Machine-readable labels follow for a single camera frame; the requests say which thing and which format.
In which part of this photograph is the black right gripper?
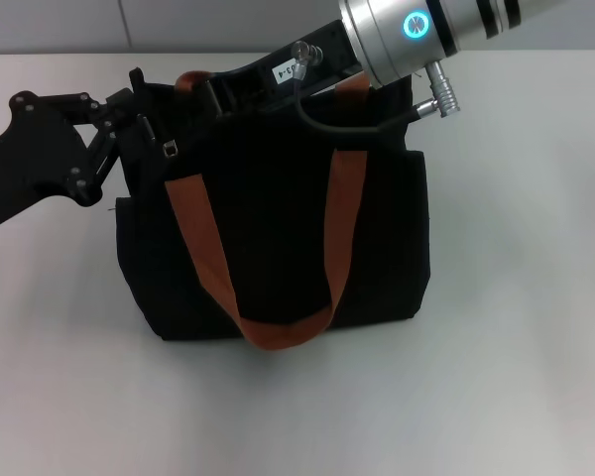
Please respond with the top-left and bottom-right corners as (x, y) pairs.
(202, 18), (374, 120)

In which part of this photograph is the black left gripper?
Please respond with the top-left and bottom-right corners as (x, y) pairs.
(0, 86), (139, 238)

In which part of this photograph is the black bag with brown handles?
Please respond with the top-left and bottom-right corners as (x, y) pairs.
(113, 66), (432, 352)

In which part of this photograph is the right gripper cable with connector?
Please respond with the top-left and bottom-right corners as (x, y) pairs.
(290, 41), (462, 135)

